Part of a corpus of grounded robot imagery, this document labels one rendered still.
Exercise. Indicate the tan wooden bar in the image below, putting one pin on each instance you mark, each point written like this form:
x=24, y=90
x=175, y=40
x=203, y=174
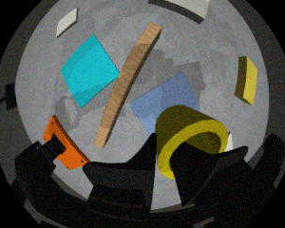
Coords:
x=127, y=77

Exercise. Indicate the yellow block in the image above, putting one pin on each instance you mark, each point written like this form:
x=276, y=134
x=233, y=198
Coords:
x=246, y=80

